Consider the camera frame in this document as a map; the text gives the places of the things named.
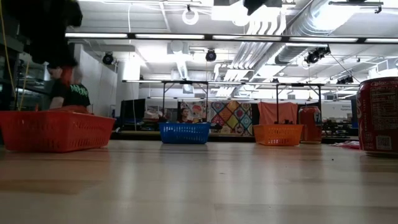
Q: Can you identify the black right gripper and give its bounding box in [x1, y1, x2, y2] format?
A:
[244, 0, 282, 16]

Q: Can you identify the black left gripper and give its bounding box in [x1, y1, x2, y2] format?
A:
[29, 18, 78, 68]

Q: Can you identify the red candy pack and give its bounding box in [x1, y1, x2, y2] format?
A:
[60, 65, 75, 88]
[330, 140, 361, 150]

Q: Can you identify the orange candy pack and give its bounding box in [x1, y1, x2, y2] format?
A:
[48, 105, 91, 114]

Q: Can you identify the red plastic basket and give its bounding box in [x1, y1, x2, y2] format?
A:
[0, 110, 116, 153]

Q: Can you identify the orange plastic basket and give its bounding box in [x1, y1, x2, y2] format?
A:
[252, 123, 304, 147]

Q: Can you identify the red cola can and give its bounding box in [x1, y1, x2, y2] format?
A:
[356, 77, 398, 157]
[298, 105, 323, 144]

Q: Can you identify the long ceiling light bar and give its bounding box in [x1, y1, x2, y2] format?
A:
[65, 30, 398, 45]

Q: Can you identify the person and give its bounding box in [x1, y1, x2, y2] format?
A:
[46, 63, 91, 113]
[177, 107, 192, 124]

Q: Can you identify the black track light cluster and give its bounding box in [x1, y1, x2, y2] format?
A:
[336, 75, 354, 85]
[303, 45, 331, 65]

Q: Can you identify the black monitor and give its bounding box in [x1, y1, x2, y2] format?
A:
[120, 98, 146, 119]

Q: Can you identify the orange hanging cloth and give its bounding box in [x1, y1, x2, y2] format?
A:
[257, 101, 299, 125]

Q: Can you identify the colourful patchwork quilt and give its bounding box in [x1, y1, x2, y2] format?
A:
[179, 100, 259, 137]

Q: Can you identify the blue plastic basket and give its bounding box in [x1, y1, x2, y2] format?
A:
[158, 122, 211, 145]

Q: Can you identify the yellow cable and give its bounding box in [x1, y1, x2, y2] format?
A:
[0, 0, 32, 111]

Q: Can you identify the silver ventilation duct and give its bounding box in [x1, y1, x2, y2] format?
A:
[275, 0, 368, 65]

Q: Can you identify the white ring fixture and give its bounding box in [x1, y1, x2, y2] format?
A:
[182, 7, 200, 26]

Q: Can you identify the black metal table frame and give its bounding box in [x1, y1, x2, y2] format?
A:
[161, 80, 210, 124]
[275, 82, 323, 124]

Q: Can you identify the black ceiling rail fixture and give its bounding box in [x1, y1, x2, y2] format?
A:
[328, 0, 384, 15]

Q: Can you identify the black aluminium table frame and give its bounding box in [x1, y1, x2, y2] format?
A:
[111, 129, 360, 144]

